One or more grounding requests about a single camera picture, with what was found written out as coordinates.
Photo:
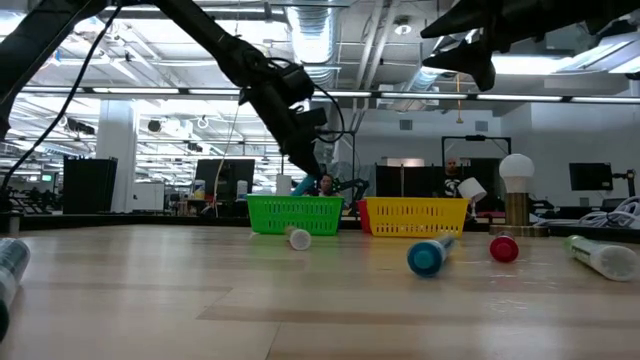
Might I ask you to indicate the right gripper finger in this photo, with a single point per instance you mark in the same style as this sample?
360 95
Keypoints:
470 60
460 22

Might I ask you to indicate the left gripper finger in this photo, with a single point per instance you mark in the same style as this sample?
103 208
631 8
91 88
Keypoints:
305 160

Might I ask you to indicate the light blue white-label marker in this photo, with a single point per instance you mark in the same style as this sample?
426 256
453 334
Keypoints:
425 257

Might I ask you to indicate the red cap white marker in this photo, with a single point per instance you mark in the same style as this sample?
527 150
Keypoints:
503 249

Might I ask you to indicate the green cap white-label marker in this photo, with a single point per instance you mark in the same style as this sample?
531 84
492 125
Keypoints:
605 260

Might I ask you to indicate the thick dark green marker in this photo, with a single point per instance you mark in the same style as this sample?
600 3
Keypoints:
12 270

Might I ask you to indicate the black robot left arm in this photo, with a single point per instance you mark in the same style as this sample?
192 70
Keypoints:
30 45

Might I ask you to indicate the white paper towel roll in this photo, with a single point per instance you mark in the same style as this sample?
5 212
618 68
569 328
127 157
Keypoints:
284 185

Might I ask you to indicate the person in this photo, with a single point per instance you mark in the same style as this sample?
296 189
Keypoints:
452 182
327 186

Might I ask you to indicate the green plastic basket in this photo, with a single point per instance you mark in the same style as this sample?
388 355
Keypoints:
295 212

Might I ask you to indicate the black monitor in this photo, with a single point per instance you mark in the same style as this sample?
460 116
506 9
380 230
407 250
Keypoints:
590 176
235 172

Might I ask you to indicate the white wipes canister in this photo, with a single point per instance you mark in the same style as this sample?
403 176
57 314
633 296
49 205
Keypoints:
199 190
242 190

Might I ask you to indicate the red plastic basket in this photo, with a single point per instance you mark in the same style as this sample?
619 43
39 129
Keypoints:
364 215

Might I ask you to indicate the black partition panel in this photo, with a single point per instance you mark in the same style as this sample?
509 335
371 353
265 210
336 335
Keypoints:
410 180

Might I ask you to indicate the white bulb lamp brass base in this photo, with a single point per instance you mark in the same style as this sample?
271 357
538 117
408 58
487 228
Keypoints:
516 170

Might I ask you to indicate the yellow plastic basket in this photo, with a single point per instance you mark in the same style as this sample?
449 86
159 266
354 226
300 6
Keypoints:
417 215

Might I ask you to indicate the white cup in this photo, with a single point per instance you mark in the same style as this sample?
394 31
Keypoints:
472 189

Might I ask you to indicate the white pillar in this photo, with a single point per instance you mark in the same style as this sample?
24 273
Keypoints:
116 150

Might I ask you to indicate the black cabinet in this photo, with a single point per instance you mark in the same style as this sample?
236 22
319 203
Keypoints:
90 185

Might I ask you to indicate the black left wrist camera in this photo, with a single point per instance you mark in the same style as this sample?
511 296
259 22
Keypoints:
312 118

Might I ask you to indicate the silver ventilation duct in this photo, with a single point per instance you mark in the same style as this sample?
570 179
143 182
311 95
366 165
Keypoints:
425 80
312 30

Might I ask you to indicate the black stand frame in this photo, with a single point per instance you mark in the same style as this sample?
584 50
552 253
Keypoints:
475 137

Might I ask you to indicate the black aluminium table frame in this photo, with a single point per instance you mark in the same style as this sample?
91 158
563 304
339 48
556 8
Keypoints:
150 220

